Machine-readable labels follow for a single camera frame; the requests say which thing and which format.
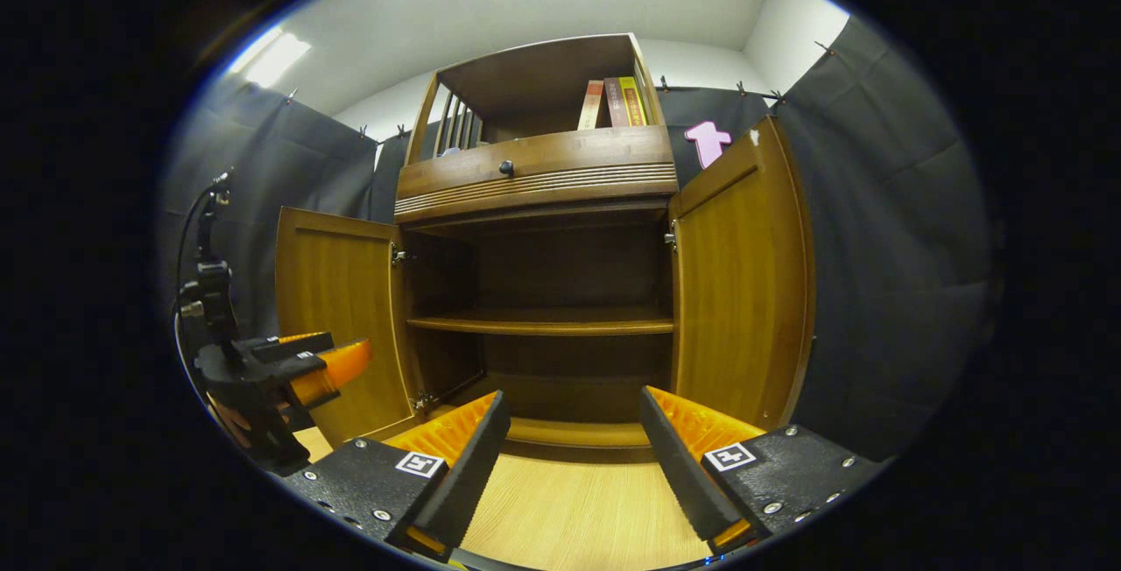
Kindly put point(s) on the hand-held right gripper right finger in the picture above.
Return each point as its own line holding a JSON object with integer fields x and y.
{"x": 679, "y": 475}

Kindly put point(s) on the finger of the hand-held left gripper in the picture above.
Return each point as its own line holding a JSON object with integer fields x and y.
{"x": 293, "y": 348}
{"x": 337, "y": 370}

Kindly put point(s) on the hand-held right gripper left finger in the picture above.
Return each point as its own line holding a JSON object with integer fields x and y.
{"x": 464, "y": 475}

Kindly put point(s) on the wooden shoe cabinet door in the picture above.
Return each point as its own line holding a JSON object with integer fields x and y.
{"x": 341, "y": 291}
{"x": 736, "y": 291}

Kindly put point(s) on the metal door hinge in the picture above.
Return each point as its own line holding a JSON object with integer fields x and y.
{"x": 401, "y": 255}
{"x": 424, "y": 401}
{"x": 671, "y": 238}

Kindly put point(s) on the ceiling light strip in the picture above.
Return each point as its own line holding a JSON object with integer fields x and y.
{"x": 271, "y": 59}

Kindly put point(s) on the black backdrop cloth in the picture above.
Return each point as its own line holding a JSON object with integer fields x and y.
{"x": 876, "y": 247}

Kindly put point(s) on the wooden drawer with black knob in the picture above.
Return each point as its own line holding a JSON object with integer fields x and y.
{"x": 578, "y": 155}

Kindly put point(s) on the yellow book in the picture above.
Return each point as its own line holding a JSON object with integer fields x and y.
{"x": 633, "y": 102}

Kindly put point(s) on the brown book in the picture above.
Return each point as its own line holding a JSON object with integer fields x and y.
{"x": 614, "y": 103}

